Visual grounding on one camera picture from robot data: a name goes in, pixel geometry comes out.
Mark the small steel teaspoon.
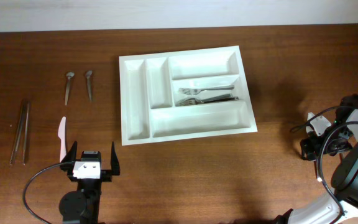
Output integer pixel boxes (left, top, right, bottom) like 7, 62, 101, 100
65, 72, 75, 106
85, 70, 93, 101

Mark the black handled fork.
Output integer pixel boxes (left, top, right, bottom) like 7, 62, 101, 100
177, 94, 239, 106

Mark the black left camera cable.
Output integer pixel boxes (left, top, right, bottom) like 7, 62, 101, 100
22, 161, 74, 224

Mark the black camera cable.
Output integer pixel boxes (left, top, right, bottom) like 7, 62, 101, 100
290, 105, 358, 224
22, 161, 74, 224

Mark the white plastic cutlery tray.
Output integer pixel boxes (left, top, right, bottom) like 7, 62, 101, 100
119, 46, 257, 146

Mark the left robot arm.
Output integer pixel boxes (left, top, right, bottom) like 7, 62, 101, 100
59, 142, 121, 224

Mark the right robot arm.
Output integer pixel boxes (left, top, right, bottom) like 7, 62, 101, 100
273, 94, 358, 224

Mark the steel fork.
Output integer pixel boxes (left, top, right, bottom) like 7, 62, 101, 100
178, 85, 234, 96

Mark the black right camera cable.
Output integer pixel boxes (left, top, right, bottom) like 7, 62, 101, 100
290, 105, 358, 224

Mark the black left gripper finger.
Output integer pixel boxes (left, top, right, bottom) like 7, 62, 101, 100
60, 141, 78, 170
110, 142, 120, 176

